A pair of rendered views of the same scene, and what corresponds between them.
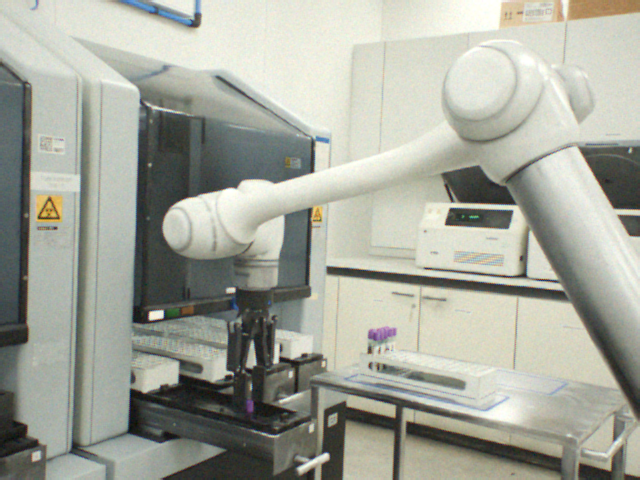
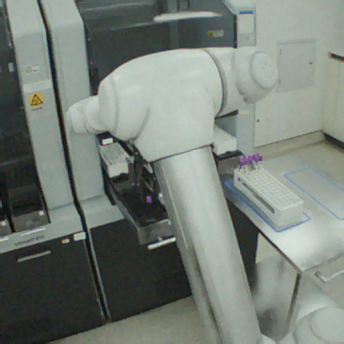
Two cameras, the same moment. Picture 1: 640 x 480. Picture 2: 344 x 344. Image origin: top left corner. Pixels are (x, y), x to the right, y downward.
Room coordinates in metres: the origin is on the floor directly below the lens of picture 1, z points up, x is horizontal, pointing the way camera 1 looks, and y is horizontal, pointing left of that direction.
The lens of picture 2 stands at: (0.40, -0.61, 1.60)
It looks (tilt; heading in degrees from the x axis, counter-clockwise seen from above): 29 degrees down; 34
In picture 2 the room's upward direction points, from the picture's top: 3 degrees counter-clockwise
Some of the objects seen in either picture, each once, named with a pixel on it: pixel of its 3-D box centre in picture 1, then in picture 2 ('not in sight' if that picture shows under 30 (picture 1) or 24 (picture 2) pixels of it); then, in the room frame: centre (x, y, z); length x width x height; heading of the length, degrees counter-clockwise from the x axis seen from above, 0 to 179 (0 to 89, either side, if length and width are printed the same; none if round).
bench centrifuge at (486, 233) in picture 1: (487, 212); not in sight; (3.75, -0.91, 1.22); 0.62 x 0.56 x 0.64; 145
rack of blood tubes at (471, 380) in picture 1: (425, 374); (266, 193); (1.53, -0.25, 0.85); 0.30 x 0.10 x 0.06; 55
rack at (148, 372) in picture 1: (115, 368); (110, 155); (1.53, 0.44, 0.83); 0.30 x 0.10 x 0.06; 57
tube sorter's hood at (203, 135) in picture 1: (168, 175); (145, 41); (1.77, 0.39, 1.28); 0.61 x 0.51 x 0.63; 147
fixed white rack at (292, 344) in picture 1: (259, 341); (210, 135); (1.89, 0.15, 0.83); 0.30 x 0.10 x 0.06; 57
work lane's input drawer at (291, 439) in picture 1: (172, 407); (125, 185); (1.43, 0.29, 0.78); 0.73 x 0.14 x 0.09; 57
